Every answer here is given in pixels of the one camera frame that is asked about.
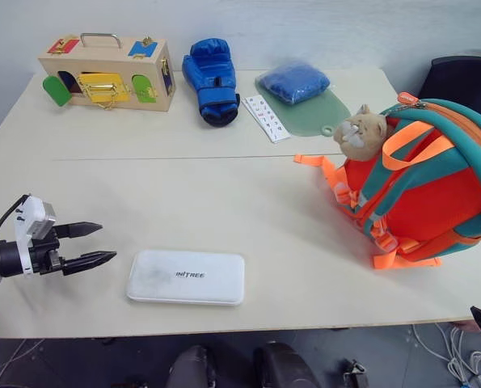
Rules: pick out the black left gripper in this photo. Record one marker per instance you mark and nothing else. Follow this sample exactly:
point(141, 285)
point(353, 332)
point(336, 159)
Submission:
point(46, 252)

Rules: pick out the white rectangular case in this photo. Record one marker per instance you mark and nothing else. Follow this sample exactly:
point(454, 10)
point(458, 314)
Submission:
point(185, 277)

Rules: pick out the orange and teal backpack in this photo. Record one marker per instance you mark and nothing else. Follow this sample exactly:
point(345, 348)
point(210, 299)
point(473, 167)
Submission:
point(422, 202)

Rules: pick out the small black floor device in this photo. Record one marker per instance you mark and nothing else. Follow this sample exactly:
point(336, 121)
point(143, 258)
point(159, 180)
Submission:
point(356, 374)

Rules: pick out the wooden lock activity box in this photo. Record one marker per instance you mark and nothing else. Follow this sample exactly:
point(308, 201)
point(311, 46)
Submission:
point(102, 87)

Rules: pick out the dark rounded grey shape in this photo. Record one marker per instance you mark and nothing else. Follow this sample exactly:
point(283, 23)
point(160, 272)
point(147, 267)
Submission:
point(191, 368)

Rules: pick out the dark rounded black shape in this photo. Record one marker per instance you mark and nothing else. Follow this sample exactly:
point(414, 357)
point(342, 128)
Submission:
point(284, 365)

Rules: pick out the blue boxing glove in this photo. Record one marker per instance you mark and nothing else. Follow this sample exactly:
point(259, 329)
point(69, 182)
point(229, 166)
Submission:
point(213, 77)

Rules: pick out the white printed sticker sheet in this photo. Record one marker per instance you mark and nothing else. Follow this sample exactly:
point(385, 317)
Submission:
point(266, 118)

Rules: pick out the tan plush animal pendant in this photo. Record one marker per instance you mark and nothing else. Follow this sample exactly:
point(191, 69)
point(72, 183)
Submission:
point(359, 133)

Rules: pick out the black office chair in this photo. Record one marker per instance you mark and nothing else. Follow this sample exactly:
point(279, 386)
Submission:
point(462, 78)

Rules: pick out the blue cloth in plastic bag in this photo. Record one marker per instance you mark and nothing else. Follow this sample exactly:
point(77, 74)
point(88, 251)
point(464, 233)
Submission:
point(294, 83)

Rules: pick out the green silicone mat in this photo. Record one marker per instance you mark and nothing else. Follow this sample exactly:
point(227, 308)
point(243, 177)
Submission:
point(317, 115)

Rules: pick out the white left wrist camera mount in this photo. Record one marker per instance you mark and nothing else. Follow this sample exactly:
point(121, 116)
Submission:
point(33, 214)

